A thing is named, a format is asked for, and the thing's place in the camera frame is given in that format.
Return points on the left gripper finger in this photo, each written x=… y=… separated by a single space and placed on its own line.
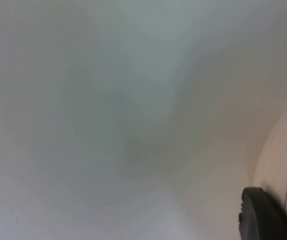
x=261 y=217

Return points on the pale wooden bowl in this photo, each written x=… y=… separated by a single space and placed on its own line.
x=281 y=150

